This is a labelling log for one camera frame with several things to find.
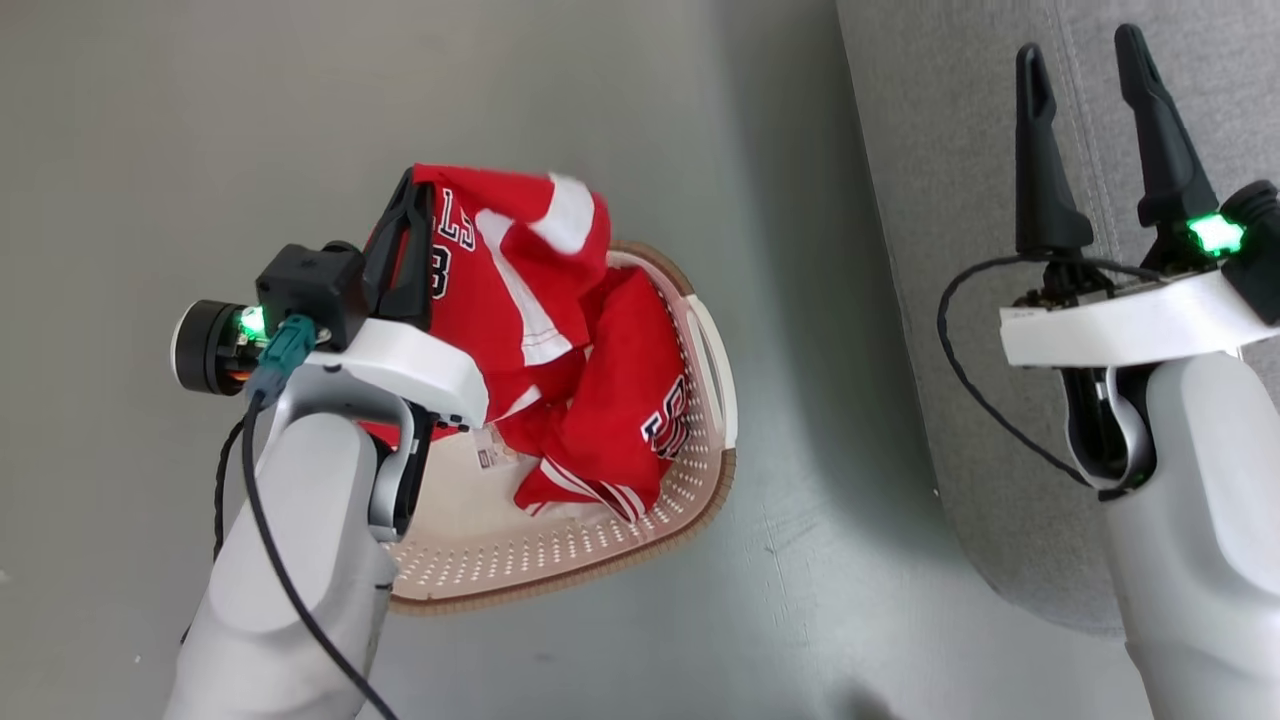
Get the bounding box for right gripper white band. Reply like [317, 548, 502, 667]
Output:
[1000, 23, 1280, 368]

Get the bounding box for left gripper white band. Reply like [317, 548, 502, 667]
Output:
[170, 168, 491, 429]

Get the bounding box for red white sports jersey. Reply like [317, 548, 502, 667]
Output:
[360, 163, 613, 449]

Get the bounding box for beige perforated laundry basket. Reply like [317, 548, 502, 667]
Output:
[380, 240, 739, 613]

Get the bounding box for small white printed label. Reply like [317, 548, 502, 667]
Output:
[470, 428, 521, 471]

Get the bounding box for grey fabric sofa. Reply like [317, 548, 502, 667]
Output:
[835, 0, 1280, 636]

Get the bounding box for black cable with teal connector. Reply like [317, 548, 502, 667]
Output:
[240, 315, 401, 720]

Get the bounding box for thin black looped cable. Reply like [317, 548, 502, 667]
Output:
[937, 255, 1146, 493]

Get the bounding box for thin black braided cable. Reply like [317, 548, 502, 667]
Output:
[180, 418, 249, 641]

